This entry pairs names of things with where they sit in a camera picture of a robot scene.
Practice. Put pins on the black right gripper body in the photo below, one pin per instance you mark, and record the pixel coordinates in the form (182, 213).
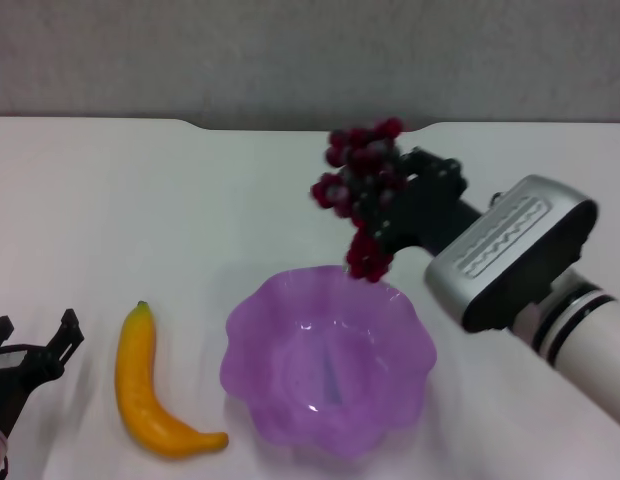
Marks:
(430, 220)

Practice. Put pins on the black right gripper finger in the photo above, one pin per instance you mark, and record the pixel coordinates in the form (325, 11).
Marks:
(390, 240)
(435, 167)

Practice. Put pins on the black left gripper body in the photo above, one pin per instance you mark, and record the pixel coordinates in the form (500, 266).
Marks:
(7, 390)

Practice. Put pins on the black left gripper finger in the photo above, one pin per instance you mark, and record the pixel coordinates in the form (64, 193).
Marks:
(65, 345)
(2, 332)

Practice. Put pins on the yellow banana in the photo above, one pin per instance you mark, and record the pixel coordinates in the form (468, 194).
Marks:
(135, 370)

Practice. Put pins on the dark red grape bunch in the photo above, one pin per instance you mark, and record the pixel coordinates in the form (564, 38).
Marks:
(360, 165)

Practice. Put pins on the purple translucent wavy plate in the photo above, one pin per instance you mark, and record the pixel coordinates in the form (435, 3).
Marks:
(300, 400)

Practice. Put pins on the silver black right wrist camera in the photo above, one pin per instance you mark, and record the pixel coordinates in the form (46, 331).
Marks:
(515, 250)

